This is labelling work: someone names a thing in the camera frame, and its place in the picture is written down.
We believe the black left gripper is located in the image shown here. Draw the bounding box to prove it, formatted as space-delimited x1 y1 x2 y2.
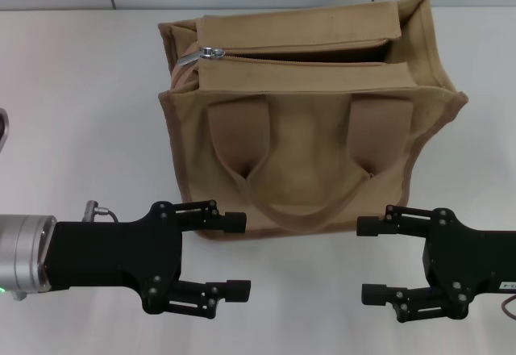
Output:
42 199 248 315

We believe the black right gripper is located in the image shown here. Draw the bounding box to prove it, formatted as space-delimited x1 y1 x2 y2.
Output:
356 204 516 324

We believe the khaki canvas food bag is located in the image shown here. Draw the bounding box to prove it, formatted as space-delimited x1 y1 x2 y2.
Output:
156 0 469 245

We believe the silver metal zipper pull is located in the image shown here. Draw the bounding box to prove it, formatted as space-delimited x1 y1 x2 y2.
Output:
176 46 226 69

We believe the left arm connector cable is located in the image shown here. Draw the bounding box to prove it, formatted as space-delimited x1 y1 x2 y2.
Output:
82 199 119 223

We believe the arm connector cable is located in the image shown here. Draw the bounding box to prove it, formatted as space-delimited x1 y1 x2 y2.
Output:
499 293 516 320
82 199 119 223

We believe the right arm connector cable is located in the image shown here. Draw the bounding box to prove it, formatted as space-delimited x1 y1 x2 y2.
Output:
499 293 516 320

